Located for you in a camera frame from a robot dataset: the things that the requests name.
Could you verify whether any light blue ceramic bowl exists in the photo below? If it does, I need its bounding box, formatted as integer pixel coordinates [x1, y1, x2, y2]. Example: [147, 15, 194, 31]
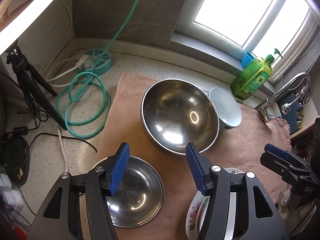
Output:
[209, 87, 242, 132]

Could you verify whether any dark oval pad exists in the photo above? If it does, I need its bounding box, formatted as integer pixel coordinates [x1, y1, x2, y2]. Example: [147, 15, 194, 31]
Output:
[1, 137, 30, 187]

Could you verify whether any small steel bowl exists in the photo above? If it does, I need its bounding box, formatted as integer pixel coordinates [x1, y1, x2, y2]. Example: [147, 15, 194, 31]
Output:
[94, 155, 165, 228]

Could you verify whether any flexible steel sprayer hose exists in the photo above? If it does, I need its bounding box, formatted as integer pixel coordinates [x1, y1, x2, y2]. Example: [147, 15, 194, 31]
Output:
[281, 80, 312, 113]

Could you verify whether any pink towel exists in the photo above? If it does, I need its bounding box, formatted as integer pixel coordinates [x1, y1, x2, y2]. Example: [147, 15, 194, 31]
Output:
[96, 72, 292, 240]

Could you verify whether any blue ribbed cup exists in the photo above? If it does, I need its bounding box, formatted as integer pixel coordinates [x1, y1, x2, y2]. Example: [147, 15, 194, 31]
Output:
[241, 51, 257, 68]

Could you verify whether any large steel bowl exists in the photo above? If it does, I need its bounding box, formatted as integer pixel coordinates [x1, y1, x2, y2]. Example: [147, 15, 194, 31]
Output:
[141, 79, 220, 155]

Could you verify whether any white cable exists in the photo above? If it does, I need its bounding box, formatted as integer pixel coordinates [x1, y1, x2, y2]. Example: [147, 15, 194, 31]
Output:
[42, 0, 88, 174]

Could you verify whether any teal green cable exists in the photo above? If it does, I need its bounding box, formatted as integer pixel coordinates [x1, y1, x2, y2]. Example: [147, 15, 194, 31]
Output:
[57, 0, 148, 138]

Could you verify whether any black tripod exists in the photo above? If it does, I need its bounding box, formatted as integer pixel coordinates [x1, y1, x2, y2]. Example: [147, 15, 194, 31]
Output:
[6, 45, 68, 130]

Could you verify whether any white framed window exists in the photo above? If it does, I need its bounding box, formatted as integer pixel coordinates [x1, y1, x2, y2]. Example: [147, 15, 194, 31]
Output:
[172, 0, 320, 80]

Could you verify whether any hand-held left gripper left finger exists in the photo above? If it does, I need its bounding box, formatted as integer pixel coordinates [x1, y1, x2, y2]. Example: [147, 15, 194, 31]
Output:
[26, 142, 130, 240]

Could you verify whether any red packet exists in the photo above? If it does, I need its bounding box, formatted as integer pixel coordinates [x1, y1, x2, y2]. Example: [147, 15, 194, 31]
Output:
[11, 226, 27, 240]

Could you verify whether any black cable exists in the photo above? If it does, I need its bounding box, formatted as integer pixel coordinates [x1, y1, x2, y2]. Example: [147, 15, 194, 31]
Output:
[27, 132, 98, 155]

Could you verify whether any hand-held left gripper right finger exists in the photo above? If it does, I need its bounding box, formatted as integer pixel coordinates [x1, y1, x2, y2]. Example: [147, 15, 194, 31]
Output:
[186, 142, 290, 240]

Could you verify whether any white power adapter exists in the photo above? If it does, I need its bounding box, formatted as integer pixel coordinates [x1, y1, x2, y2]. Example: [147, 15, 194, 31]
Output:
[0, 172, 18, 208]

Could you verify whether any dark blue knife holder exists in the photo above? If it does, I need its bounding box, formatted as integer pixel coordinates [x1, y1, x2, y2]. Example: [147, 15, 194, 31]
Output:
[282, 92, 309, 130]

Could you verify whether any steel kitchen faucet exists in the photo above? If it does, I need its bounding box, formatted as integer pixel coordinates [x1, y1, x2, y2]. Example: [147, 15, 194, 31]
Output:
[254, 72, 311, 123]

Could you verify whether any person's right hand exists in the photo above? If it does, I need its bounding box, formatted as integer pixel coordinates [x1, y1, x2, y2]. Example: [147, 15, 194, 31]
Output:
[277, 189, 295, 208]

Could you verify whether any round teal power strip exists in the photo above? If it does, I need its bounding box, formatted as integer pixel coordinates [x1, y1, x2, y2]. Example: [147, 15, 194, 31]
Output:
[76, 49, 113, 77]

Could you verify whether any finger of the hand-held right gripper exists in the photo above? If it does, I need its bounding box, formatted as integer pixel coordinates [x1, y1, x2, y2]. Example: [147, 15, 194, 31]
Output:
[260, 152, 298, 178]
[264, 144, 304, 167]

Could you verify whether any white ring light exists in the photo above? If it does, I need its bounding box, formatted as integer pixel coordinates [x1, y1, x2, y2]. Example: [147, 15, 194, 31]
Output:
[0, 0, 75, 55]

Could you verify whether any kitchen storage rack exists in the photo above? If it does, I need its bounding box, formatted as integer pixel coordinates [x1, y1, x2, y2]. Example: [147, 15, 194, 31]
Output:
[289, 115, 320, 155]

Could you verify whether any green dish soap bottle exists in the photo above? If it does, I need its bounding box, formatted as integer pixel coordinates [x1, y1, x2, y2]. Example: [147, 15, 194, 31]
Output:
[230, 47, 283, 101]

